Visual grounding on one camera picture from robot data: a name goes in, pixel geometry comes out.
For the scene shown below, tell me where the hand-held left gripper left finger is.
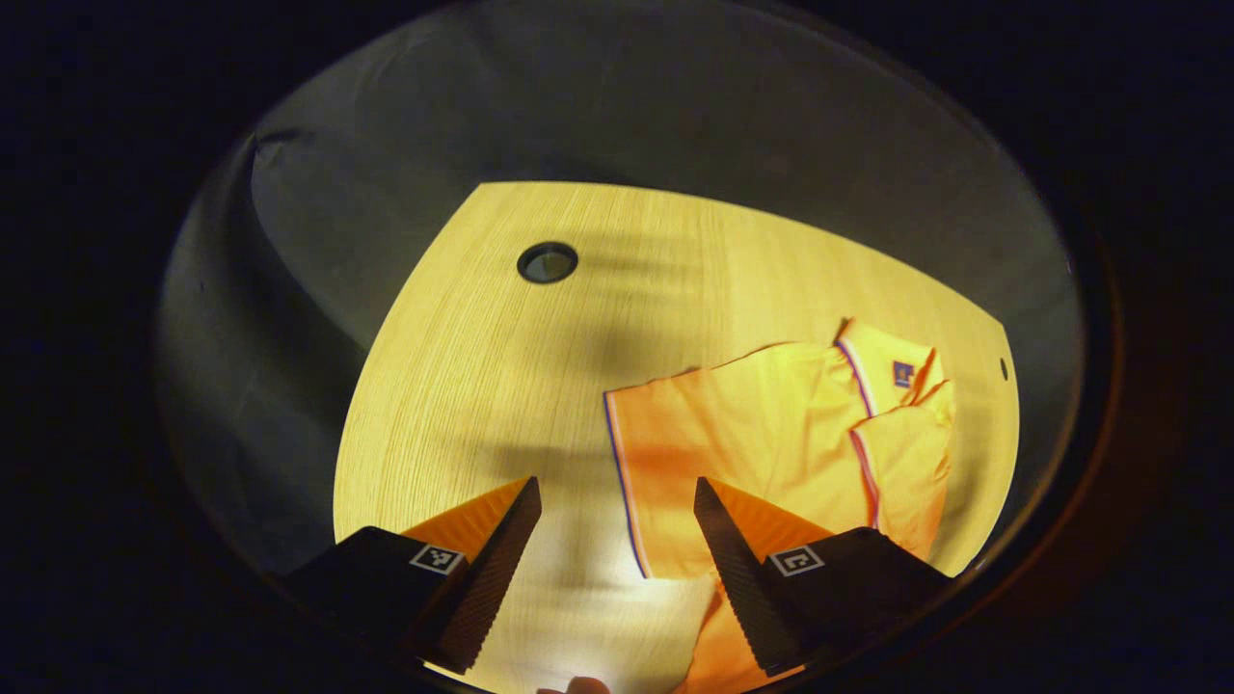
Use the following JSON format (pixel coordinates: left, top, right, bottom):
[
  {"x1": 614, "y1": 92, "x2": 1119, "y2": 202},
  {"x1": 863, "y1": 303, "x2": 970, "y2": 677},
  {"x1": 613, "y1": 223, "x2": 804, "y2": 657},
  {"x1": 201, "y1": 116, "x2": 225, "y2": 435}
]
[{"x1": 275, "y1": 476, "x2": 543, "y2": 676}]

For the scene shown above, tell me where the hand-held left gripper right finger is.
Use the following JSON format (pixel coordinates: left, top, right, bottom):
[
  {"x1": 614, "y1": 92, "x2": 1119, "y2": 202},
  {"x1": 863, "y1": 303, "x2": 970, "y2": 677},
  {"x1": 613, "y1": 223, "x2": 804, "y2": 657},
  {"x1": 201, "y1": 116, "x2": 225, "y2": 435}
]
[{"x1": 692, "y1": 476, "x2": 955, "y2": 678}]

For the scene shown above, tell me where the orange T-shirt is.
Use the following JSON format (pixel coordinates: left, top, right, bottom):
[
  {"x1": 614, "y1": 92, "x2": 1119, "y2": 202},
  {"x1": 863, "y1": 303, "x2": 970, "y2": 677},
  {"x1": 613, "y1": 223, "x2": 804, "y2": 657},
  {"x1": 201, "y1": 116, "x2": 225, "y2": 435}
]
[{"x1": 603, "y1": 318, "x2": 957, "y2": 694}]

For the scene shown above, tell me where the round table cable hole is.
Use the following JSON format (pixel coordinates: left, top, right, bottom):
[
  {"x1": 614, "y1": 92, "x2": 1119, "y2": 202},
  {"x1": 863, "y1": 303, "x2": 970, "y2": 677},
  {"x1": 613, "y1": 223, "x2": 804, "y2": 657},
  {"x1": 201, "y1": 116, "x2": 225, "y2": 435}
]
[{"x1": 516, "y1": 241, "x2": 580, "y2": 285}]

